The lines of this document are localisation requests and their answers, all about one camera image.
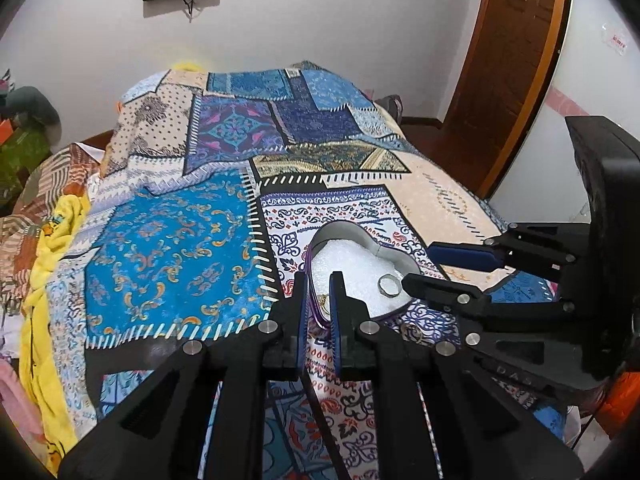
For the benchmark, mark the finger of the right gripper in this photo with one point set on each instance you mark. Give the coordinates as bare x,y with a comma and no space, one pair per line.
446,296
485,257

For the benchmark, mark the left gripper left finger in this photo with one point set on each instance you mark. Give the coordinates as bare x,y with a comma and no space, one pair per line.
288,355

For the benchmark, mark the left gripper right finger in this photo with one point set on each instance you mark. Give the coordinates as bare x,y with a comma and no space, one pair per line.
355,336

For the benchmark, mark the purple heart-shaped tin box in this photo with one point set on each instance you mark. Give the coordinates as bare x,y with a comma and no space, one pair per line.
372,271

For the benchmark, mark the brown wooden door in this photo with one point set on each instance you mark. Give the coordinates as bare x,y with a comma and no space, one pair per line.
511,56

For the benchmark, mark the patchwork patterned bedspread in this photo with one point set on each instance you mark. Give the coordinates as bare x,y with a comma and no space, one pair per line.
203,207

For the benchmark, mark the dark backpack on floor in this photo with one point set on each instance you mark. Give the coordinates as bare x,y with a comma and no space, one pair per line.
393,106

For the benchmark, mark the yellow towel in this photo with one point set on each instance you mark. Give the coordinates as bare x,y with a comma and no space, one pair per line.
37,371

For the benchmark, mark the brown patterned pillow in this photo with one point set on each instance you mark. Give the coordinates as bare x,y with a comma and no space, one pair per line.
66,172

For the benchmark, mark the pink cloth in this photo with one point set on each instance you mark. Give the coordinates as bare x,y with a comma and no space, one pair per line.
21,410

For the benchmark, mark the green bag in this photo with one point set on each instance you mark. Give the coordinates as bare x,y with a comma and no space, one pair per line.
25,116

